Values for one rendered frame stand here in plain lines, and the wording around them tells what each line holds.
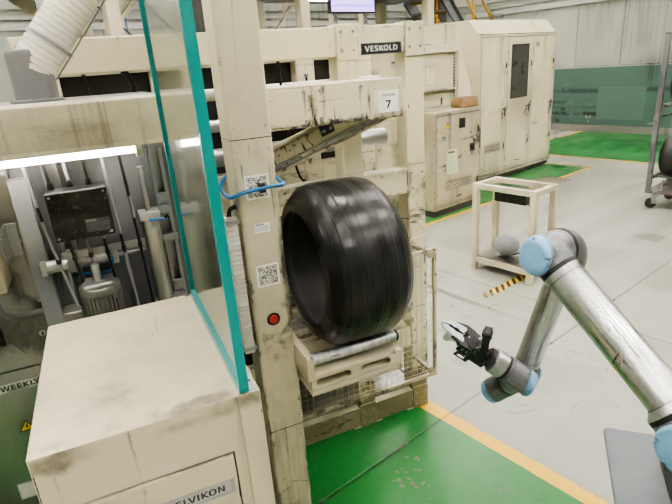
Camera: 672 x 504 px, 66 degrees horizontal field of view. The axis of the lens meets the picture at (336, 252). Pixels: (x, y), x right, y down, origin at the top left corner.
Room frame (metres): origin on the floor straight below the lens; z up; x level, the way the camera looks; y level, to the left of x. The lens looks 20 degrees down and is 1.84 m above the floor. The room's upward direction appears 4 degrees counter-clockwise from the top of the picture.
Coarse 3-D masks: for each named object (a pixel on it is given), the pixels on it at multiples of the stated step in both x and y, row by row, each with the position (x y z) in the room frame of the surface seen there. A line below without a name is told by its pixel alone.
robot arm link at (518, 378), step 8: (512, 360) 1.49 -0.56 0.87; (512, 368) 1.47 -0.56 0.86; (520, 368) 1.48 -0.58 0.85; (528, 368) 1.49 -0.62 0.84; (504, 376) 1.47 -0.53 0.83; (512, 376) 1.46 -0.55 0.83; (520, 376) 1.46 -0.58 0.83; (528, 376) 1.46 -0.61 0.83; (536, 376) 1.47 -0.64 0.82; (504, 384) 1.49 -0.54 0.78; (512, 384) 1.46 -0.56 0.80; (520, 384) 1.45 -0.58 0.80; (528, 384) 1.45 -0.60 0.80; (536, 384) 1.46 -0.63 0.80; (512, 392) 1.48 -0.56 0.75; (520, 392) 1.46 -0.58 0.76; (528, 392) 1.45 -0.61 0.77
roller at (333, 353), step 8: (376, 336) 1.63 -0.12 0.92; (384, 336) 1.64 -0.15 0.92; (392, 336) 1.65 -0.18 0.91; (344, 344) 1.59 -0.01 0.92; (352, 344) 1.59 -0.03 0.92; (360, 344) 1.60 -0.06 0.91; (368, 344) 1.61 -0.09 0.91; (376, 344) 1.62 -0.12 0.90; (384, 344) 1.63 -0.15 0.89; (320, 352) 1.55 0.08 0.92; (328, 352) 1.55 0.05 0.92; (336, 352) 1.56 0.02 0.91; (344, 352) 1.57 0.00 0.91; (352, 352) 1.58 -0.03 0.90; (320, 360) 1.53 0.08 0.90; (328, 360) 1.54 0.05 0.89
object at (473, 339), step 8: (464, 336) 1.57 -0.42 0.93; (472, 336) 1.53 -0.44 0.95; (480, 336) 1.54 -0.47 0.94; (456, 344) 1.57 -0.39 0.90; (472, 344) 1.51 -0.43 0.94; (480, 344) 1.51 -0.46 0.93; (456, 352) 1.53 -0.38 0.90; (464, 352) 1.53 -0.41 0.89; (472, 352) 1.50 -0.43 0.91; (488, 352) 1.52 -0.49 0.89; (496, 352) 1.51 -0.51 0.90; (464, 360) 1.53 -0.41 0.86; (472, 360) 1.54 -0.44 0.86; (480, 360) 1.52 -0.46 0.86; (488, 360) 1.50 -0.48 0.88
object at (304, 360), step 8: (296, 336) 1.63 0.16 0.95; (296, 344) 1.57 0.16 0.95; (296, 352) 1.56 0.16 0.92; (304, 352) 1.51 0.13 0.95; (296, 360) 1.57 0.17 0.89; (304, 360) 1.49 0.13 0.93; (312, 360) 1.48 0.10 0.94; (304, 368) 1.50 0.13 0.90; (312, 368) 1.48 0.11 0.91; (304, 376) 1.51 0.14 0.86; (312, 376) 1.48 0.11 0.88
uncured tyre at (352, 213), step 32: (320, 192) 1.65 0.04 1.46; (352, 192) 1.65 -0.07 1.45; (384, 192) 1.74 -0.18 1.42; (288, 224) 1.85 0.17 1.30; (320, 224) 1.55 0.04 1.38; (352, 224) 1.53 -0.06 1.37; (384, 224) 1.56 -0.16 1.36; (288, 256) 1.88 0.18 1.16; (320, 256) 1.52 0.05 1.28; (352, 256) 1.47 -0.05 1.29; (384, 256) 1.51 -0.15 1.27; (320, 288) 1.93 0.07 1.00; (352, 288) 1.45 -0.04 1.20; (384, 288) 1.49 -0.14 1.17; (320, 320) 1.79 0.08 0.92; (352, 320) 1.47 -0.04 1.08; (384, 320) 1.53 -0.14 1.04
